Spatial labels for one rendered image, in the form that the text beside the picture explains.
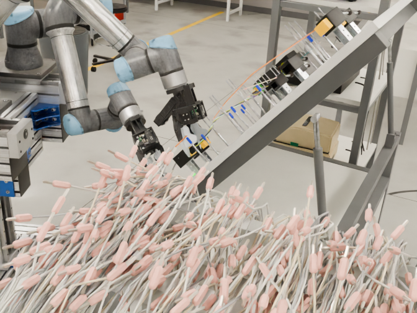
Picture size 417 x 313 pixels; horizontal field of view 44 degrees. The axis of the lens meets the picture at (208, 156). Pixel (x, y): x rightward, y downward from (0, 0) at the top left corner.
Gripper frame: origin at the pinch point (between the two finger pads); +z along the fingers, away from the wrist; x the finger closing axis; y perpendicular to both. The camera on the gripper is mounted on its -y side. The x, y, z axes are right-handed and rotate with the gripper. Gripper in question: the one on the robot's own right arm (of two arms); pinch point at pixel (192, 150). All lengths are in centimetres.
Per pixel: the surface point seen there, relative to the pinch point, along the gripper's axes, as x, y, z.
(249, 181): 49, -7, 28
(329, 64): -39, 57, -18
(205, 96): 331, -155, 15
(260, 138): -21.6, 31.8, -3.3
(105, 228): -96, 42, -13
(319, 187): -21.1, 42.3, 12.0
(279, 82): 12.4, 29.2, -11.5
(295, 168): 69, 6, 32
